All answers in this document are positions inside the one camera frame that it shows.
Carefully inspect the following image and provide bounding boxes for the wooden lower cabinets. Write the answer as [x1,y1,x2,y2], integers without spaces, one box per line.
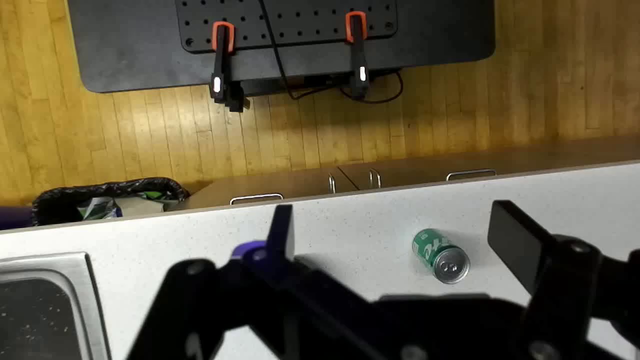
[185,137,640,211]

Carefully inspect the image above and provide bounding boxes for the stainless steel double sink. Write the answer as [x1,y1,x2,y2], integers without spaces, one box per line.
[0,251,113,360]

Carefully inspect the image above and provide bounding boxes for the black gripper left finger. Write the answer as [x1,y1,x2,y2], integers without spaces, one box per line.
[127,203,402,360]

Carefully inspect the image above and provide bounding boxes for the green soda can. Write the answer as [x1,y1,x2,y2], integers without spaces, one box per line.
[410,226,472,287]

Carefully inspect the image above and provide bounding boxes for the purple plastic cup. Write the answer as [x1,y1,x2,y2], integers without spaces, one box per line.
[230,238,270,265]

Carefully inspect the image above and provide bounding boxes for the thin black floor cable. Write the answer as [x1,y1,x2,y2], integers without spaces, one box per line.
[257,0,406,107]

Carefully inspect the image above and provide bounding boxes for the metal drawer handle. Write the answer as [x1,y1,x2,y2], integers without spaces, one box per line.
[229,191,288,207]
[444,167,498,185]

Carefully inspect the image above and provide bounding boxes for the orange and black clamp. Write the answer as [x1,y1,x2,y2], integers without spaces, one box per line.
[342,8,373,102]
[208,20,253,115]

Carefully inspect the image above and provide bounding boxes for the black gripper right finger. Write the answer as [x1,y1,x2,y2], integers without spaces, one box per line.
[486,199,640,360]

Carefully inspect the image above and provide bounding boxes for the blue bin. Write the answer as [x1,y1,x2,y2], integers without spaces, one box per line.
[0,204,36,233]

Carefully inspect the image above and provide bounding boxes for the black perforated board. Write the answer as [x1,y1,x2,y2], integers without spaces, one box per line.
[174,0,401,56]

